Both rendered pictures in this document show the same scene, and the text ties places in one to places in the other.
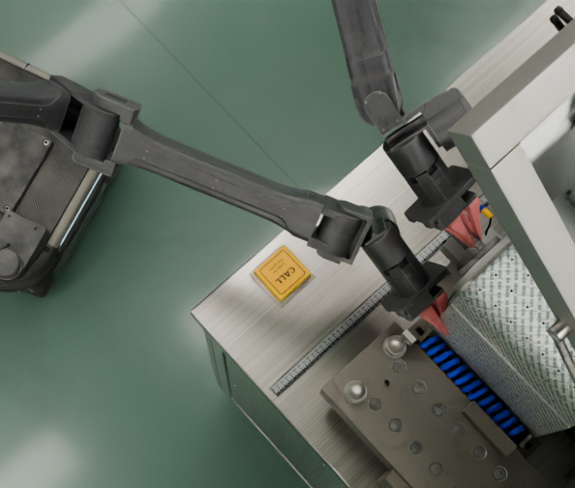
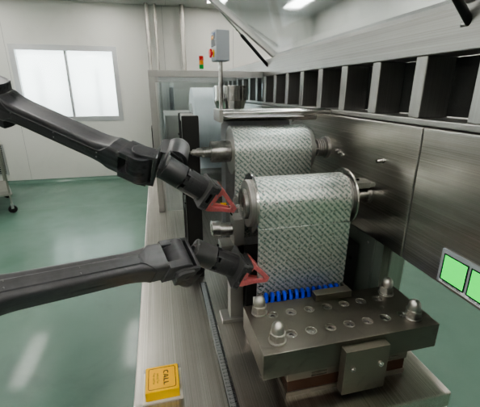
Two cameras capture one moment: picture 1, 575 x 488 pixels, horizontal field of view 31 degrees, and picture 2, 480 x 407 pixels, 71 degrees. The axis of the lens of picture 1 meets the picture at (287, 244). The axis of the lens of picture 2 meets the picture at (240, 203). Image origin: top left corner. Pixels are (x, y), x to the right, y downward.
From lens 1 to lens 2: 117 cm
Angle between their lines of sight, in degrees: 63
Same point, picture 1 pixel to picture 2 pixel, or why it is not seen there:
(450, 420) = (318, 307)
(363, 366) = (262, 329)
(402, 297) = (236, 268)
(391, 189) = (166, 314)
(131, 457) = not seen: outside the picture
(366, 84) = (125, 148)
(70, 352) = not seen: outside the picture
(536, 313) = (288, 178)
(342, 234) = (181, 249)
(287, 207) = (140, 253)
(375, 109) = (141, 151)
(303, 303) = (191, 383)
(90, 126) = not seen: outside the picture
